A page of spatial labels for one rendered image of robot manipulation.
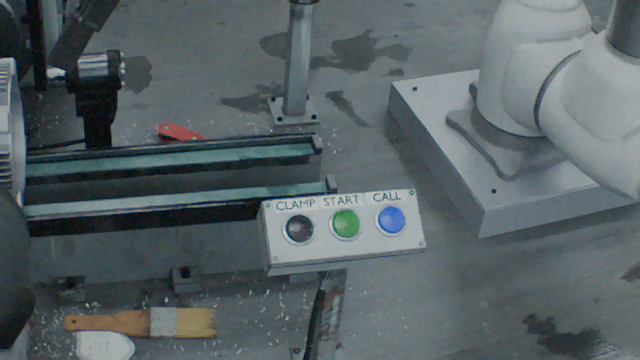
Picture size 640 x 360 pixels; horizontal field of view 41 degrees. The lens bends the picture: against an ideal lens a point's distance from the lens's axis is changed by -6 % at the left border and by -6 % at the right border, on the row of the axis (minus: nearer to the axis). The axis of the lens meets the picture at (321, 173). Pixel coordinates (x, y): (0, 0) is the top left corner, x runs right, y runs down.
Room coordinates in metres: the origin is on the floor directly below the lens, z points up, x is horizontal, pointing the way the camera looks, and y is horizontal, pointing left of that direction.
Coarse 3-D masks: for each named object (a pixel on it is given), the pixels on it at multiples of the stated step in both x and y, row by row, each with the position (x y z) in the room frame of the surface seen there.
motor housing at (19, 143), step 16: (0, 64) 0.89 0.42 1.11; (0, 80) 0.86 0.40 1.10; (16, 80) 0.93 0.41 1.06; (0, 96) 0.83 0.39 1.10; (16, 96) 0.94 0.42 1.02; (16, 112) 0.94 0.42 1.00; (16, 128) 0.93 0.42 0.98; (0, 144) 0.80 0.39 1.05; (16, 144) 0.91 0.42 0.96; (0, 160) 0.78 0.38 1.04; (16, 160) 0.90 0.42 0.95; (0, 176) 0.78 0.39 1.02; (16, 176) 0.87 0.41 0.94; (16, 192) 0.79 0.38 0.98
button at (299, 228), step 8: (296, 216) 0.70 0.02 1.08; (304, 216) 0.70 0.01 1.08; (288, 224) 0.69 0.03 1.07; (296, 224) 0.69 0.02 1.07; (304, 224) 0.69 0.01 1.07; (312, 224) 0.70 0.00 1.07; (288, 232) 0.68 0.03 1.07; (296, 232) 0.68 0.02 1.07; (304, 232) 0.69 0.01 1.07; (312, 232) 0.69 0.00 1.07; (296, 240) 0.68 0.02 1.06; (304, 240) 0.68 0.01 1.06
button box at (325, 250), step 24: (384, 192) 0.75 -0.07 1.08; (408, 192) 0.76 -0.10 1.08; (264, 216) 0.70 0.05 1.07; (288, 216) 0.70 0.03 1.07; (312, 216) 0.71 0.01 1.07; (360, 216) 0.72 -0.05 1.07; (408, 216) 0.73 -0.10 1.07; (264, 240) 0.69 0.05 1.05; (288, 240) 0.68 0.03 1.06; (312, 240) 0.69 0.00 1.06; (336, 240) 0.69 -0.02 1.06; (360, 240) 0.70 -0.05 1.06; (384, 240) 0.70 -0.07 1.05; (408, 240) 0.71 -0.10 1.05; (264, 264) 0.68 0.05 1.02; (288, 264) 0.66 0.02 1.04; (312, 264) 0.67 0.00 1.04; (336, 264) 0.69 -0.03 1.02; (360, 264) 0.70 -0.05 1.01
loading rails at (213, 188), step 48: (144, 144) 0.98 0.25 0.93; (192, 144) 1.00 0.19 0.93; (240, 144) 1.02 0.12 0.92; (288, 144) 1.03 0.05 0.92; (48, 192) 0.91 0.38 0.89; (96, 192) 0.93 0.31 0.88; (144, 192) 0.95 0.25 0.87; (192, 192) 0.96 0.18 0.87; (240, 192) 0.92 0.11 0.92; (288, 192) 0.93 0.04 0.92; (336, 192) 0.93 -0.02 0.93; (48, 240) 0.81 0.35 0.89; (96, 240) 0.83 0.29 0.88; (144, 240) 0.85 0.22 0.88; (192, 240) 0.86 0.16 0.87; (240, 240) 0.88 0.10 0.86; (192, 288) 0.83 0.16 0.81
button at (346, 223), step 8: (336, 216) 0.71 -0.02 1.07; (344, 216) 0.71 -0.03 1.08; (352, 216) 0.71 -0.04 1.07; (336, 224) 0.70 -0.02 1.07; (344, 224) 0.70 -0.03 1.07; (352, 224) 0.70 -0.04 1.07; (360, 224) 0.71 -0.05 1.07; (336, 232) 0.70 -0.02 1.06; (344, 232) 0.70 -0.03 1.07; (352, 232) 0.70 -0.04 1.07
